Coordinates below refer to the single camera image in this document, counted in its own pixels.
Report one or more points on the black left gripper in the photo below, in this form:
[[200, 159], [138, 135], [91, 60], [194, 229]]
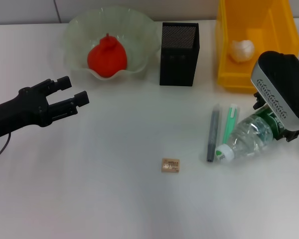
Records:
[[15, 112]]

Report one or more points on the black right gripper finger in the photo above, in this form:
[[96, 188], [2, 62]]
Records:
[[257, 100], [289, 135]]

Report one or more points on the clear water bottle green label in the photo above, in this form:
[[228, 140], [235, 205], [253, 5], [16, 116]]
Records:
[[249, 137]]

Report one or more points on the red-orange fruit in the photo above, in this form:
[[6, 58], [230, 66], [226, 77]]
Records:
[[107, 59]]

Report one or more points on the white garlic bulb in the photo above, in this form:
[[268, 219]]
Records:
[[241, 51]]

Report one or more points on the mint green pen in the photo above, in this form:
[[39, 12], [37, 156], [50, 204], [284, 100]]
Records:
[[229, 122]]

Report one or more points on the grey pen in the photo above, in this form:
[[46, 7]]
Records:
[[212, 134]]

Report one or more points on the pale green glass fruit plate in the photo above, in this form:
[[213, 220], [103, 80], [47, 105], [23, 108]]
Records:
[[139, 37]]

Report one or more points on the black mesh pen holder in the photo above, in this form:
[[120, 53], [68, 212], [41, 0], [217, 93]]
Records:
[[177, 69]]

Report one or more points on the small beige eraser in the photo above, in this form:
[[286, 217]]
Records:
[[170, 165]]

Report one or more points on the yellow plastic storage bin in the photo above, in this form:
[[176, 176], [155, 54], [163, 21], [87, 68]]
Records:
[[224, 62]]

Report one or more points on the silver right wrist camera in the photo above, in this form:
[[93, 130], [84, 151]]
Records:
[[276, 82]]

